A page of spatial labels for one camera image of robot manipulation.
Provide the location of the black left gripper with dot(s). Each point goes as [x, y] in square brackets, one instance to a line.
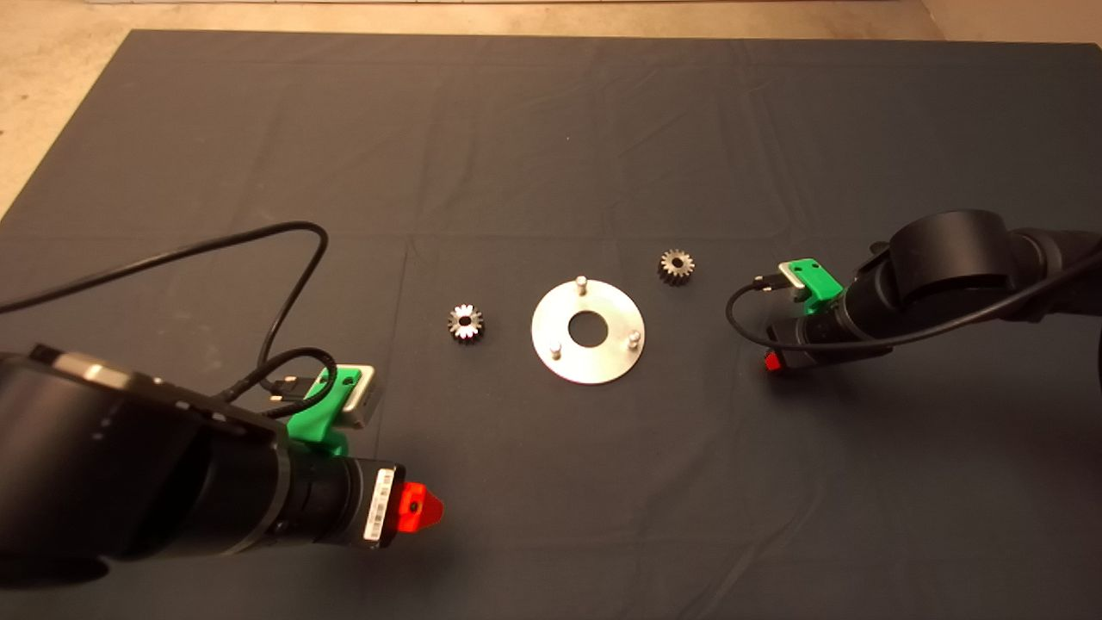
[374, 508]

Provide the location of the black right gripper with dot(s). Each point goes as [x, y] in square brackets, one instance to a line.
[801, 344]

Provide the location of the small steel planetary gear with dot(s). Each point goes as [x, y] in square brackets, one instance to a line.
[475, 325]
[686, 271]

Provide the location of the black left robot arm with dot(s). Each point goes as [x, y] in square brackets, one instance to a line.
[129, 465]

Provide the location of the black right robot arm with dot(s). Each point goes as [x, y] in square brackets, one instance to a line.
[947, 254]

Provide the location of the round metal carrier plate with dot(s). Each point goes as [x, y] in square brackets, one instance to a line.
[616, 366]

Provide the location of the dark grey table cloth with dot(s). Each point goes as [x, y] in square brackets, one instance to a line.
[516, 129]

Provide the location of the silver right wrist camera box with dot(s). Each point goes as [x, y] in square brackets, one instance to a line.
[790, 282]

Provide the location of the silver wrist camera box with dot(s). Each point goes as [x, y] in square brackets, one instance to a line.
[790, 282]
[357, 405]

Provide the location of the green right camera mount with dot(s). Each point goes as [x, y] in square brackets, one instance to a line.
[818, 280]

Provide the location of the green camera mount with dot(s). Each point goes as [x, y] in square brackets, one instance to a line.
[314, 418]
[818, 280]

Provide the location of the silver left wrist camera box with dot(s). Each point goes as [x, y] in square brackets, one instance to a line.
[357, 405]

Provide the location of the green left camera mount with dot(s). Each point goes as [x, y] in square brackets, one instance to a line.
[314, 418]

